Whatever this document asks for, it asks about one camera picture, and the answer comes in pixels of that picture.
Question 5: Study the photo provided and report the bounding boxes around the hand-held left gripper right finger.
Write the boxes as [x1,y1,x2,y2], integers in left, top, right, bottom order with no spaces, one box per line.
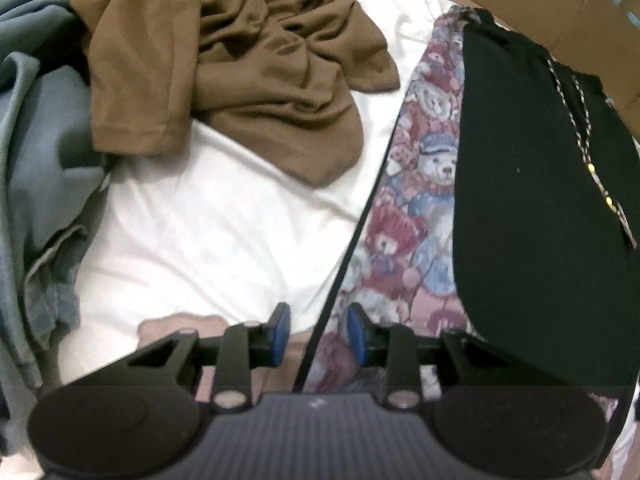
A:
[347,302,506,408]

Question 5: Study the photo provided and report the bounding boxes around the cream bear printed blanket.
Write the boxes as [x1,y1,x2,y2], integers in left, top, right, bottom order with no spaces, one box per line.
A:
[40,0,451,397]

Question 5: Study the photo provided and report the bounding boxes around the black pants with bear print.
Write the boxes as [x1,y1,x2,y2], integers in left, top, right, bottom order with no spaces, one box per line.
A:
[302,5,640,461]

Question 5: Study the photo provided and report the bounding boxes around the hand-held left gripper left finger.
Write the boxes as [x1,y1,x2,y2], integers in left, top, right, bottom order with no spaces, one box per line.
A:
[127,302,292,409]

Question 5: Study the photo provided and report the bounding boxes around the blue-grey garment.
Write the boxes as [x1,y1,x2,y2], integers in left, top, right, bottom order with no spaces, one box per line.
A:
[0,0,116,397]

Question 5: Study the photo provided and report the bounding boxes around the folded cardboard sheet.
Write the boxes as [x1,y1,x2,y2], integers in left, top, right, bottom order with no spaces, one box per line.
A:
[410,0,640,137]

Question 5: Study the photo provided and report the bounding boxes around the brown garment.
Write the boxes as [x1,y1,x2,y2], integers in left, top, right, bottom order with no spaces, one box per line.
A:
[70,0,401,189]

